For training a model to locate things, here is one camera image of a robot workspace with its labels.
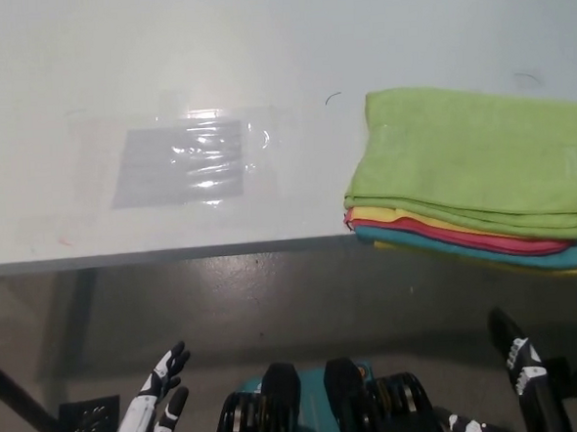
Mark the teal microfibre cloth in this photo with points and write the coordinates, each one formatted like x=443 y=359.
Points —
x=516 y=257

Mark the pink microfibre cloth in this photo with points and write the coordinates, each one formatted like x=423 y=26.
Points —
x=466 y=237

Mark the clear plastic sheet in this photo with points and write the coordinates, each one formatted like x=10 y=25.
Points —
x=192 y=163

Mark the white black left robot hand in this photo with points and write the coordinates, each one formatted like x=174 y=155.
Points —
x=144 y=420

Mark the black teal robot torso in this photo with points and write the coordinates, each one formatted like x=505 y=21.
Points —
x=346 y=398

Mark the black table foot plate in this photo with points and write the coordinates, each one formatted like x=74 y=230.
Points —
x=558 y=373
x=90 y=419

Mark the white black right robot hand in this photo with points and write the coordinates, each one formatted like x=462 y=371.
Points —
x=528 y=368

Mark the green microfibre cloth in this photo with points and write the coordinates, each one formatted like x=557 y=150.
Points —
x=461 y=151

